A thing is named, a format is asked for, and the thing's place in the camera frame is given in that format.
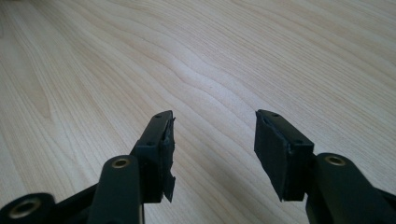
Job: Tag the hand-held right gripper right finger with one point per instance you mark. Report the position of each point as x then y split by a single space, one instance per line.
283 158

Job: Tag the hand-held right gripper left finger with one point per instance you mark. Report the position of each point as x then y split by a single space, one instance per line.
152 161

